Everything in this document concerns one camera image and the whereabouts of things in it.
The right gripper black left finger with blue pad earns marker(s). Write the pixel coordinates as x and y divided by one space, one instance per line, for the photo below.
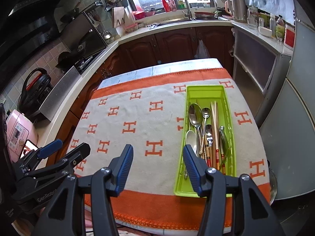
106 183

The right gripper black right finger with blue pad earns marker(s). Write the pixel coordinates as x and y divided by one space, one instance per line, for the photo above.
210 183

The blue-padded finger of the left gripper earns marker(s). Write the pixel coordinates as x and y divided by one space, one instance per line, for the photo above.
49 149

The tan bamboo chopstick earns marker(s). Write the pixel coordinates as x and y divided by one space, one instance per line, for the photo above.
206 149

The dark brown chopstick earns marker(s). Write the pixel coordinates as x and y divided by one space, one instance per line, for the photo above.
216 137

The steel soup spoon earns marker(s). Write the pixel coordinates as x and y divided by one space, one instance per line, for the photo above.
191 140

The small steel spoon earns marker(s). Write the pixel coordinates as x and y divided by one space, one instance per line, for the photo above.
206 114

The large steel spoon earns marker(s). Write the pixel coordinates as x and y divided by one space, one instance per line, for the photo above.
194 113

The brown bamboo chopstick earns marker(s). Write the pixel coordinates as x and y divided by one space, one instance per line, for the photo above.
213 134

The white kitchen countertop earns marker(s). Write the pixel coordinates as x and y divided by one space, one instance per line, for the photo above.
48 129

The pink kitchen appliance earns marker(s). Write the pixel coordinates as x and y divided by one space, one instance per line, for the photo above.
19 129

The steel kitchen faucet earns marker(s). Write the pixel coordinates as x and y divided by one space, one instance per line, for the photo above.
186 5

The steel backsplash panel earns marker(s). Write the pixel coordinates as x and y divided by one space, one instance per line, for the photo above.
55 98

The green plastic utensil tray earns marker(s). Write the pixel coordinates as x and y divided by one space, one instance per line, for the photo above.
208 118

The black red rice cooker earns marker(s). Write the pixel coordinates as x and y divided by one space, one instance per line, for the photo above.
35 90

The beige orange patterned cloth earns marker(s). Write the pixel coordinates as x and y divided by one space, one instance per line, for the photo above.
148 114

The steel gas stove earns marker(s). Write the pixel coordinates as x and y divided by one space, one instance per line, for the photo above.
79 58

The grey refrigerator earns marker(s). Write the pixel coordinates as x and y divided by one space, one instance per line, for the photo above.
288 131

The grey side cabinet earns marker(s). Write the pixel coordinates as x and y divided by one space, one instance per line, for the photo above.
260 67

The red bottle on windowsill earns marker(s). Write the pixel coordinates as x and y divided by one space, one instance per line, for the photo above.
166 6

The smartphone on mount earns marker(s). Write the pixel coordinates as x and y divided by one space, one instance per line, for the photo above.
27 148

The steel kettle pink handle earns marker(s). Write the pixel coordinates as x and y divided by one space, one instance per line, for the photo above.
237 9

